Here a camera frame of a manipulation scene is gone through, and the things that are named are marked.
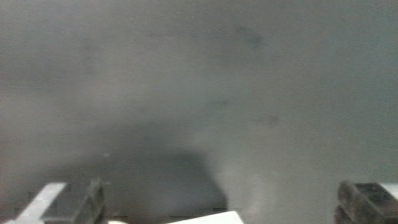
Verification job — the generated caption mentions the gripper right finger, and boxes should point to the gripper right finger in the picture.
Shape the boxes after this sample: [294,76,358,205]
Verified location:
[335,181,398,224]

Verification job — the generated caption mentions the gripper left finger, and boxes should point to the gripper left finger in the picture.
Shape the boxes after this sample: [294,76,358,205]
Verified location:
[11,179,105,224]

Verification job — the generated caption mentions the white drawer front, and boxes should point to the white drawer front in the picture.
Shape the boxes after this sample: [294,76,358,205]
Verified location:
[166,211,246,224]

